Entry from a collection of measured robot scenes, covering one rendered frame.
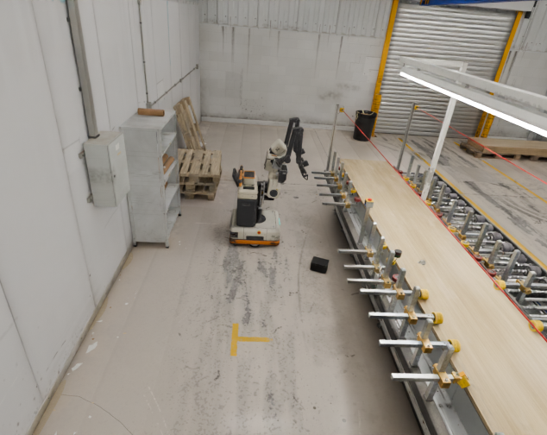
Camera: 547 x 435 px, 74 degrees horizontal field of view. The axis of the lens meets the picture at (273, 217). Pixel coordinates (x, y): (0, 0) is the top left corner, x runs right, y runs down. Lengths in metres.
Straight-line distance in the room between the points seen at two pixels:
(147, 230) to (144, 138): 1.18
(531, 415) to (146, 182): 3.97
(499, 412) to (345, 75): 9.22
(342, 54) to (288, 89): 1.65
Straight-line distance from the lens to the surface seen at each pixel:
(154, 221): 4.76
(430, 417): 2.66
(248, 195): 4.57
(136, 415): 3.32
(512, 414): 2.65
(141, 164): 4.47
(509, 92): 2.63
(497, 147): 10.81
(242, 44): 10.38
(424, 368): 3.01
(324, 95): 10.68
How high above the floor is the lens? 2.72
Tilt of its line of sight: 29 degrees down
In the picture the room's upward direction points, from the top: 5 degrees clockwise
